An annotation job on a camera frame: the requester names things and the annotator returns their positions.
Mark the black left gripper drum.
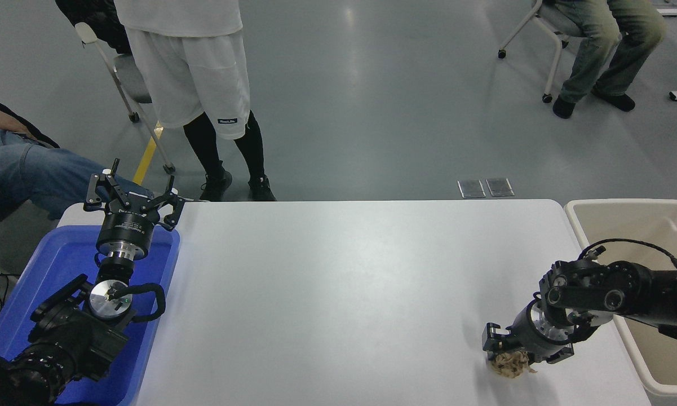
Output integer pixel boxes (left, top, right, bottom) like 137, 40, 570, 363
97, 202, 160, 251

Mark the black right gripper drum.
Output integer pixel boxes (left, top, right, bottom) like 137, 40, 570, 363
507, 304, 565, 358

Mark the tan paper ball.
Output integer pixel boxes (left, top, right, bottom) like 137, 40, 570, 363
488, 350, 538, 379

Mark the blue plastic tray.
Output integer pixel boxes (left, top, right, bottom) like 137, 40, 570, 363
0, 226, 181, 406

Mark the seated person in jeans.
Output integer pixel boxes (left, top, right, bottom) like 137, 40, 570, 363
0, 82, 154, 235

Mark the white folding chair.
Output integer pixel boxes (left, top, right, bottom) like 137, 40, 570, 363
74, 23, 176, 174

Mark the standing person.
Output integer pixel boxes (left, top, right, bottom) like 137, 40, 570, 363
113, 0, 277, 202

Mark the large pale bin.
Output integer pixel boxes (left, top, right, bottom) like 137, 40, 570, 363
564, 198, 677, 398

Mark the silver floor plate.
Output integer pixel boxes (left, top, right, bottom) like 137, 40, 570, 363
457, 179, 486, 198
485, 178, 515, 197

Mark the seated person in olive trousers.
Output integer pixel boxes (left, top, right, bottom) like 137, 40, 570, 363
541, 0, 669, 120

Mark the white wheeled chair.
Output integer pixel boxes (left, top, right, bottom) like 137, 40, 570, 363
497, 0, 586, 104

